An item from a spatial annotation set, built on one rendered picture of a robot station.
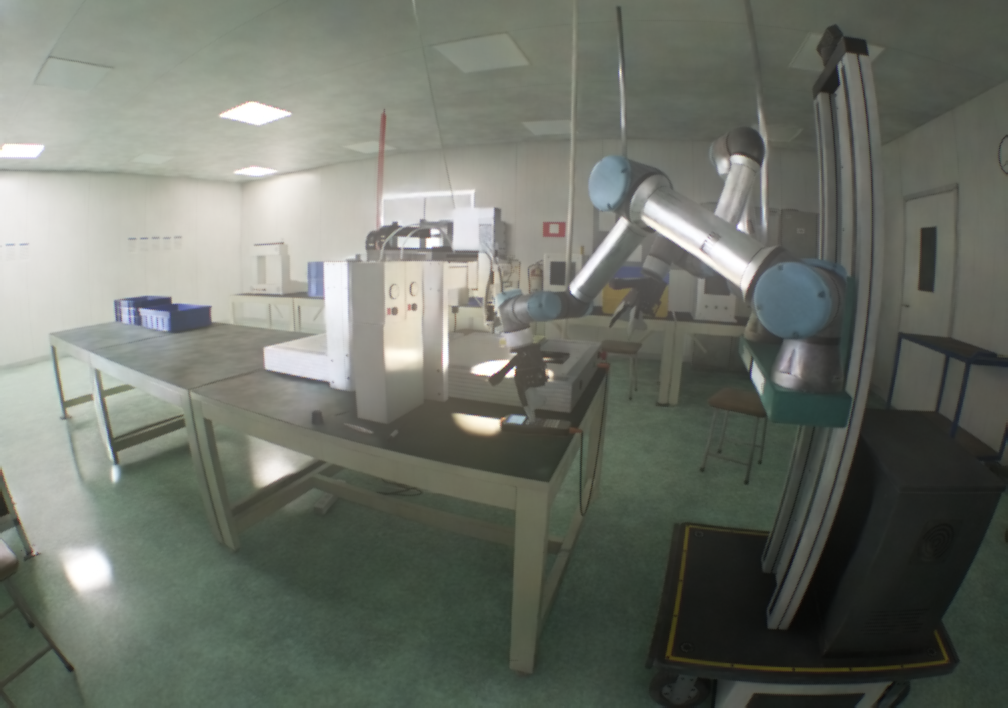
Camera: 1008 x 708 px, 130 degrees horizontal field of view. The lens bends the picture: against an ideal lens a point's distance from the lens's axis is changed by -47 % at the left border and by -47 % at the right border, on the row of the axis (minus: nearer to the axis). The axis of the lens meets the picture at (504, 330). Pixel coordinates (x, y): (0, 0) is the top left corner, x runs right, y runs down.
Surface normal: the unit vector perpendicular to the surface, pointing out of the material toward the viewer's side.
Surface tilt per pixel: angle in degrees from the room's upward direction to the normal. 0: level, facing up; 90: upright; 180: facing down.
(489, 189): 90
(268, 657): 0
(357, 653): 0
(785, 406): 90
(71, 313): 90
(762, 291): 93
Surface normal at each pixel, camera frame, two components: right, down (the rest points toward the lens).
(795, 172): -0.34, 0.15
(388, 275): 0.94, 0.07
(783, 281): -0.72, 0.16
